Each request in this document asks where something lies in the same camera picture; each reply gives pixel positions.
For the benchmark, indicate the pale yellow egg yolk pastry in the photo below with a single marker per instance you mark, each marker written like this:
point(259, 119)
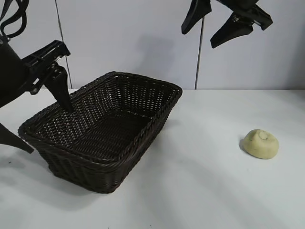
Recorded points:
point(259, 144)

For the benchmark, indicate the dark brown wicker basket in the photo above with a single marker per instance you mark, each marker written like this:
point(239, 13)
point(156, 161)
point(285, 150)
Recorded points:
point(100, 133)

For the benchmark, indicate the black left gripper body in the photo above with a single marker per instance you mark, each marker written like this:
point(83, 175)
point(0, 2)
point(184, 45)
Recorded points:
point(14, 76)

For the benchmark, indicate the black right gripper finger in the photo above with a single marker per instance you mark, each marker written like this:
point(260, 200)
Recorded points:
point(232, 32)
point(195, 16)

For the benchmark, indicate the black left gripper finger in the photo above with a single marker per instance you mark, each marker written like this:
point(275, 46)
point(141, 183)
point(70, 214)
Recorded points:
point(14, 140)
point(62, 90)

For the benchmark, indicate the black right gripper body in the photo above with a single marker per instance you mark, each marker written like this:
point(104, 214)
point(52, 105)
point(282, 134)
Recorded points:
point(250, 12)

